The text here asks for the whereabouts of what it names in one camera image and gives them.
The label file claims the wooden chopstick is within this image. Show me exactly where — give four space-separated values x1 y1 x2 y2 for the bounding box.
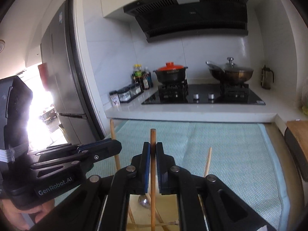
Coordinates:
150 129 156 231
204 147 213 177
109 119 137 229

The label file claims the left human hand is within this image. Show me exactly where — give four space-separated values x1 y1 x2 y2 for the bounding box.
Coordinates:
2 199 55 230

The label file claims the metal spoon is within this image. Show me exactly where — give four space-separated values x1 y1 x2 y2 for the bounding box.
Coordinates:
138 195 150 209

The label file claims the teal woven table mat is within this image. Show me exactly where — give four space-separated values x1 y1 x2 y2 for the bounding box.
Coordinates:
54 120 288 231

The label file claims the white spice jar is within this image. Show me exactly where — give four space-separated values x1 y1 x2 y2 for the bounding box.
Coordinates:
109 90 121 107

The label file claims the black condiment rack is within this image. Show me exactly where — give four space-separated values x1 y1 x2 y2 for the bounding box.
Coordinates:
117 83 143 103

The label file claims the red fire extinguisher box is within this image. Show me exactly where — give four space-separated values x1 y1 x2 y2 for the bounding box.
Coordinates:
38 63 49 87

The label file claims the dark soy sauce bottle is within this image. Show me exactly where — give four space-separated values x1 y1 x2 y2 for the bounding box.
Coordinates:
144 67 153 89

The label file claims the yellow cap sauce bottle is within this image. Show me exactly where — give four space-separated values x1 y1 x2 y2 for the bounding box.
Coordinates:
132 64 143 86

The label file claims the grey refrigerator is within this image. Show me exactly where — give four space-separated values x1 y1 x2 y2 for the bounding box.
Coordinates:
40 2 99 144

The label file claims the wooden cutting board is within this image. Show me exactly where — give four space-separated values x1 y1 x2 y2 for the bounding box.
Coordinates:
286 121 308 160

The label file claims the black gas stove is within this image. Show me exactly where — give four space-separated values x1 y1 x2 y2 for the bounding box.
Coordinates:
142 80 266 105

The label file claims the black pot orange lid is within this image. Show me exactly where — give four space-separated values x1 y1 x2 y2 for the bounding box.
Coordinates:
153 62 188 85

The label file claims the wok with glass lid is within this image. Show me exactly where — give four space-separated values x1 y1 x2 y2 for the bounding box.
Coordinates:
205 57 254 85

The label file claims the dark french press jug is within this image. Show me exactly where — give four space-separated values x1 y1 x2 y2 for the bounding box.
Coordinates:
261 65 275 90

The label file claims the black range hood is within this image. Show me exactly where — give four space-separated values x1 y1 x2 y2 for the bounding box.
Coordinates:
123 0 249 43

